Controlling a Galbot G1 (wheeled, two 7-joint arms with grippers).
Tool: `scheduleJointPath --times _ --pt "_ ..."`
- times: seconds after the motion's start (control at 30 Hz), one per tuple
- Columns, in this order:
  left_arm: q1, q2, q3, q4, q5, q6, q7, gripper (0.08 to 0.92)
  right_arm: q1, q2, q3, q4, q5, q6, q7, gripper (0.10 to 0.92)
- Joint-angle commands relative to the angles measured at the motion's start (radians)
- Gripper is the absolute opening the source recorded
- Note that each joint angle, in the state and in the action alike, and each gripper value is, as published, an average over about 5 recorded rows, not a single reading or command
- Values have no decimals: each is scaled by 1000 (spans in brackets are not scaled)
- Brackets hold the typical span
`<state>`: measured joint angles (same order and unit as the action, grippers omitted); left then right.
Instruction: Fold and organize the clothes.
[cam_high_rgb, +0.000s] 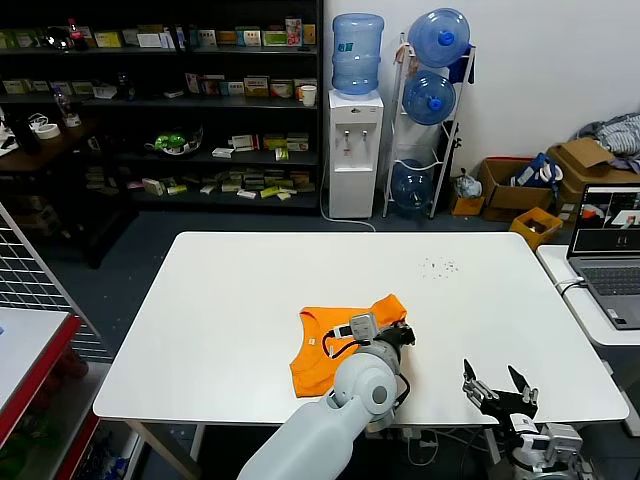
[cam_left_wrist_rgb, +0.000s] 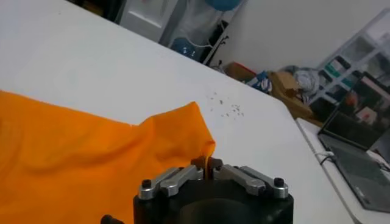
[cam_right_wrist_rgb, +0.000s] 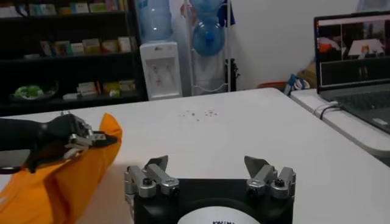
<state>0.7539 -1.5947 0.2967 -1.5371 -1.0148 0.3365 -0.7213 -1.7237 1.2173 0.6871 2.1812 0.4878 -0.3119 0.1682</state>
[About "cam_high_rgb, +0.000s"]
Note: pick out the grey laptop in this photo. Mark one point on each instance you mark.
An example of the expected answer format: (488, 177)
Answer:
(610, 280)

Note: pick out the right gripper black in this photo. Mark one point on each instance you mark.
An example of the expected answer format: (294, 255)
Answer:
(515, 407)

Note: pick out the small white side table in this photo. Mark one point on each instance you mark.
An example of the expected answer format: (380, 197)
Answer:
(585, 315)

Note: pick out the black shelving unit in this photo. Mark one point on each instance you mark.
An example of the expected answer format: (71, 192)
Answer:
(225, 102)

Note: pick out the orange t-shirt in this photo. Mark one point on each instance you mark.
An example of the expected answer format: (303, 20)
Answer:
(315, 360)

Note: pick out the pink cloth on rack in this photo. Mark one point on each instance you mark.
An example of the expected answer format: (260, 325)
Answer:
(401, 55)

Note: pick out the white green red box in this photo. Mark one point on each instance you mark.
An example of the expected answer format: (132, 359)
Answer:
(248, 37)

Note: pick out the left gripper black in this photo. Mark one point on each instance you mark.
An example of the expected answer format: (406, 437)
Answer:
(400, 336)

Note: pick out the open brown cardboard box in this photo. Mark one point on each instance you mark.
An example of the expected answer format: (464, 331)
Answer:
(505, 199)

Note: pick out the grey plastic bag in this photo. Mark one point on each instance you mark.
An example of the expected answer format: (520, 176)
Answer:
(467, 185)

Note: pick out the green plastic bag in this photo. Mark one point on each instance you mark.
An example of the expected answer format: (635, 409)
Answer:
(169, 141)

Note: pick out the yellow plastic bin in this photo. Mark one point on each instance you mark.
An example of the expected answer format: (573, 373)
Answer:
(525, 229)

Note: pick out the pile of grey clothes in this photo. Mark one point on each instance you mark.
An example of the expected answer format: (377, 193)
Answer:
(620, 131)

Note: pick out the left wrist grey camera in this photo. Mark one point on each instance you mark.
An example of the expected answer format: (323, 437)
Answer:
(364, 327)

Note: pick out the small flat white box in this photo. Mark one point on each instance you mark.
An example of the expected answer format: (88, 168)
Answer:
(223, 152)

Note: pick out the white red long box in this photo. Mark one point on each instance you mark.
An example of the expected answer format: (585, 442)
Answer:
(243, 143)

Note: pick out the white paper cup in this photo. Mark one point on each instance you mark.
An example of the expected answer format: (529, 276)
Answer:
(308, 96)

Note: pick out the red-edged white table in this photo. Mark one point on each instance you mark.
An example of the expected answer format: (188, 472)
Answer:
(30, 335)

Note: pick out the orange yellow box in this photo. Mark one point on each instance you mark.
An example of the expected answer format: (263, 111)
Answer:
(309, 35)

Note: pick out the cardboard box with flap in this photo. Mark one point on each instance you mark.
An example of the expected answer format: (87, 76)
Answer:
(585, 154)

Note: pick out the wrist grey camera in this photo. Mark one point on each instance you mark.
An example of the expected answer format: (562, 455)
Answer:
(562, 442)
(364, 327)

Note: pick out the white tape roll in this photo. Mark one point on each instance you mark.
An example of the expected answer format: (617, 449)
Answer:
(48, 130)

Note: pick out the white water dispenser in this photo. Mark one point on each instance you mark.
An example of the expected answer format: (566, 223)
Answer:
(354, 189)

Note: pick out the small cardboard box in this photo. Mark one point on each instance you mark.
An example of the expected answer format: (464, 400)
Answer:
(467, 205)

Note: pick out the yellow flat box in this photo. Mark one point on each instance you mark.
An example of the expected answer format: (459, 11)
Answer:
(108, 39)

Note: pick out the pink flowered box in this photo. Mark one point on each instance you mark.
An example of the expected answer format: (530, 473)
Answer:
(294, 31)

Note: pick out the yellow green small box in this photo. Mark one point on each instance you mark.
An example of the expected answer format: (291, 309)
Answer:
(269, 192)

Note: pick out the brown wooden table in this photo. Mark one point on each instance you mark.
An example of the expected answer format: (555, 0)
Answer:
(50, 146)

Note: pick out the clear plastic bottle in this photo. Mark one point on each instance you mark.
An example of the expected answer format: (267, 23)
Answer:
(61, 104)

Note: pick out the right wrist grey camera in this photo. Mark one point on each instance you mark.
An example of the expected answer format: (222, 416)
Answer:
(562, 442)

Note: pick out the blue water jug lying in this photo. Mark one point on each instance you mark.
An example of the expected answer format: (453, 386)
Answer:
(434, 39)
(424, 99)
(412, 184)

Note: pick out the cola bottle red cap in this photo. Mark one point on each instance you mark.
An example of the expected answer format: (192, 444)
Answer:
(78, 36)

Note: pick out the orange white box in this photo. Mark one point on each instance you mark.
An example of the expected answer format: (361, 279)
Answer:
(257, 86)

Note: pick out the upright blue water jug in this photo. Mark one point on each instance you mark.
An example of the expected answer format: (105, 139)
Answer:
(357, 54)

